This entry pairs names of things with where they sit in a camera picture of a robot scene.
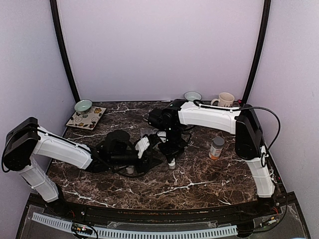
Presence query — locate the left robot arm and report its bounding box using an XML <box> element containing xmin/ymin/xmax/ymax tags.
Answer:
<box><xmin>1</xmin><ymin>117</ymin><xmax>162</xmax><ymax>217</ymax></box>

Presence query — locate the teal bowl on plate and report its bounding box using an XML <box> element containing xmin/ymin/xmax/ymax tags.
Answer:
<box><xmin>74</xmin><ymin>99</ymin><xmax>93</xmax><ymax>115</ymax></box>

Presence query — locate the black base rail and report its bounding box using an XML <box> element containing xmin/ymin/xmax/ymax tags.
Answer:
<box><xmin>24</xmin><ymin>191</ymin><xmax>297</xmax><ymax>225</ymax></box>

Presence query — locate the clear plastic pill organizer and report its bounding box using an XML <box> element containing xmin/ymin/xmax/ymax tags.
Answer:
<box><xmin>140</xmin><ymin>128</ymin><xmax>158</xmax><ymax>138</ymax></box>

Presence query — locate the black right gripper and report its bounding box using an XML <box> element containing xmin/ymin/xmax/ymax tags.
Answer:
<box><xmin>158</xmin><ymin>124</ymin><xmax>188</xmax><ymax>162</ymax></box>

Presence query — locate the white pill bottle front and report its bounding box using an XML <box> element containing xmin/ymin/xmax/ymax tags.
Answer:
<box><xmin>126</xmin><ymin>166</ymin><xmax>135</xmax><ymax>174</ymax></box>

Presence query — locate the black left frame post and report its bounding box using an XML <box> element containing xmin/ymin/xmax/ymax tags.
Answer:
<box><xmin>49</xmin><ymin>0</ymin><xmax>80</xmax><ymax>103</ymax></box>

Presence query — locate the black frame post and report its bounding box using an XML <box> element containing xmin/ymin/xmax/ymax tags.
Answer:
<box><xmin>49</xmin><ymin>0</ymin><xmax>80</xmax><ymax>103</ymax></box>
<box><xmin>241</xmin><ymin>0</ymin><xmax>271</xmax><ymax>104</ymax></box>

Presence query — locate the cream ceramic mug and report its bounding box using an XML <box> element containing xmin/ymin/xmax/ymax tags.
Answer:
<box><xmin>210</xmin><ymin>92</ymin><xmax>235</xmax><ymax>107</ymax></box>

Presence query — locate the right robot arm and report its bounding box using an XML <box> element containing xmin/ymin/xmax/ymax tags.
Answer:
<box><xmin>148</xmin><ymin>99</ymin><xmax>275</xmax><ymax>216</ymax></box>

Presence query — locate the orange pill bottle grey cap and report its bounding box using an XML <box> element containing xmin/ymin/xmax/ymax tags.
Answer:
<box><xmin>209</xmin><ymin>136</ymin><xmax>225</xmax><ymax>160</ymax></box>

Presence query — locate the square floral ceramic plate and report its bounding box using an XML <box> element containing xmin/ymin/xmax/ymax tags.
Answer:
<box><xmin>66</xmin><ymin>107</ymin><xmax>107</xmax><ymax>130</ymax></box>

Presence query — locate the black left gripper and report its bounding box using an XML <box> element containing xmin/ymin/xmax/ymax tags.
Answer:
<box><xmin>110</xmin><ymin>148</ymin><xmax>163</xmax><ymax>174</ymax></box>

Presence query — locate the white slotted cable duct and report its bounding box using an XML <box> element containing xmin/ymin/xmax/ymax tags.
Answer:
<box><xmin>31</xmin><ymin>213</ymin><xmax>238</xmax><ymax>239</ymax></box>

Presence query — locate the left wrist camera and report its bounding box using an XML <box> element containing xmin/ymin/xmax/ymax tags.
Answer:
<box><xmin>134</xmin><ymin>134</ymin><xmax>160</xmax><ymax>159</ymax></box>

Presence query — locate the white pill bottle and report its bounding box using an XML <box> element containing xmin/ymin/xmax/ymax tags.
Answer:
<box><xmin>126</xmin><ymin>166</ymin><xmax>135</xmax><ymax>174</ymax></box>
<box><xmin>168</xmin><ymin>161</ymin><xmax>176</xmax><ymax>170</ymax></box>

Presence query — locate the small teal patterned bowl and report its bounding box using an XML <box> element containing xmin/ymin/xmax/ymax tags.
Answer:
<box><xmin>183</xmin><ymin>91</ymin><xmax>202</xmax><ymax>101</ymax></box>

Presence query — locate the black right frame post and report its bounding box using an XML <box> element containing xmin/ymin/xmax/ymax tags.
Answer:
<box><xmin>241</xmin><ymin>0</ymin><xmax>271</xmax><ymax>104</ymax></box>

